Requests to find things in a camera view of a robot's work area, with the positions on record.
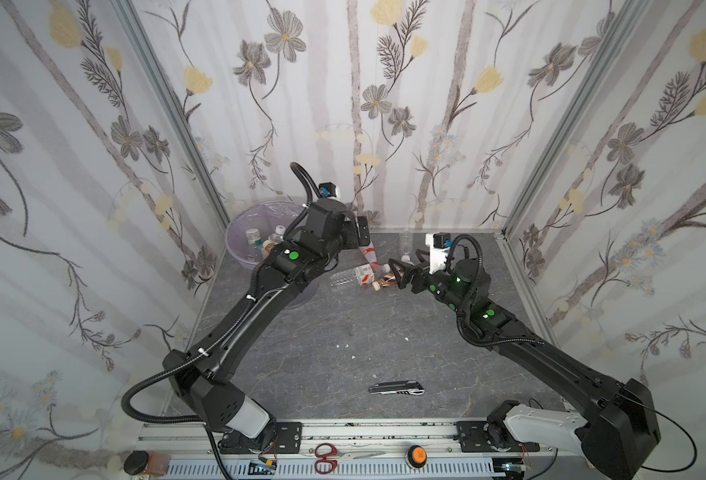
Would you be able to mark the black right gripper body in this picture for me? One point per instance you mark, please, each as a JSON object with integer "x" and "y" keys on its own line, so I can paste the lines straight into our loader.
{"x": 419, "y": 279}

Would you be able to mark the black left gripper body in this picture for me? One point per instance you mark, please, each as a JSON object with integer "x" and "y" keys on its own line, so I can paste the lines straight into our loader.
{"x": 362, "y": 231}

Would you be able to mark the white red label bottle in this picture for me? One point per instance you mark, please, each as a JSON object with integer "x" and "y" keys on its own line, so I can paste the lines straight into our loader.
{"x": 370, "y": 255}

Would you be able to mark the clear water bottle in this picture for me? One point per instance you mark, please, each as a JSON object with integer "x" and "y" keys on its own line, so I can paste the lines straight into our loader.
{"x": 362, "y": 275}

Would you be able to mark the brown coffee bottle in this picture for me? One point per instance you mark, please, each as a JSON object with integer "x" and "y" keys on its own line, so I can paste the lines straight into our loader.
{"x": 267, "y": 247}

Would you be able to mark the purple lined trash bin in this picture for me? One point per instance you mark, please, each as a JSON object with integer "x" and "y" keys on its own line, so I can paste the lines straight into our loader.
{"x": 257, "y": 227}

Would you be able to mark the grey label small bottle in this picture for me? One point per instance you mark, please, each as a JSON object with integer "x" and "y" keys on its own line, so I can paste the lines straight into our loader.
{"x": 278, "y": 235}

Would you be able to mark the crushed clear bottle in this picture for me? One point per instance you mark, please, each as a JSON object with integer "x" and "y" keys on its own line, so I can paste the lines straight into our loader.
{"x": 253, "y": 237}

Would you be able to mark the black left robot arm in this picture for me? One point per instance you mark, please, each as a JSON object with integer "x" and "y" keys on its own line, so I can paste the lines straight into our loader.
{"x": 202, "y": 375}

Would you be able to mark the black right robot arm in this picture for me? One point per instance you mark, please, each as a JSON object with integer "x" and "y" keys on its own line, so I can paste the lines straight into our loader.
{"x": 613, "y": 425}

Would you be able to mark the brown tea bottle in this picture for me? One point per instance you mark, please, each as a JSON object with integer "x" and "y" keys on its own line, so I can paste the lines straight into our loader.
{"x": 391, "y": 279}

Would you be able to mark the upright clear small bottle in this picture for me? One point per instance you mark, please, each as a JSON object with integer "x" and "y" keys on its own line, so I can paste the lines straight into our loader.
{"x": 405, "y": 245}

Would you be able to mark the black utility knife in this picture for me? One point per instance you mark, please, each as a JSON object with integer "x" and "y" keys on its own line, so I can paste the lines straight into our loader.
{"x": 404, "y": 387}

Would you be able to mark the orange black knob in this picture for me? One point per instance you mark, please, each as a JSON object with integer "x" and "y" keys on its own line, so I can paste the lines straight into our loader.
{"x": 416, "y": 457}

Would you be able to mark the small green circuit board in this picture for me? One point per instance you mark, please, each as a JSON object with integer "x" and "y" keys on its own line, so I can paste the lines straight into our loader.
{"x": 262, "y": 467}

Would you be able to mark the black round lid jar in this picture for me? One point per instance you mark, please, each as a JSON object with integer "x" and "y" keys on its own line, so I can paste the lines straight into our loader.
{"x": 151, "y": 463}

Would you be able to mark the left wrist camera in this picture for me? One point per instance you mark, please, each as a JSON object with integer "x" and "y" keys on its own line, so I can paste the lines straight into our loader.
{"x": 328, "y": 193}

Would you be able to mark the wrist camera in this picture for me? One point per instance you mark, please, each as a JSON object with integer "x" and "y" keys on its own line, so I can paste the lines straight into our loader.
{"x": 438, "y": 244}
{"x": 328, "y": 193}

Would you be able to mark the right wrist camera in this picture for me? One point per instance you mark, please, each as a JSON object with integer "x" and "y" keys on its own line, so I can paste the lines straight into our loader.
{"x": 438, "y": 244}

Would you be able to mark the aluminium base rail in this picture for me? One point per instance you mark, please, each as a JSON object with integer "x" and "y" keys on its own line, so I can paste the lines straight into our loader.
{"x": 456, "y": 449}

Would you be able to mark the red handled scissors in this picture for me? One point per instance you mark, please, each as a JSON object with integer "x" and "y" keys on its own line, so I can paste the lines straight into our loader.
{"x": 328, "y": 457}

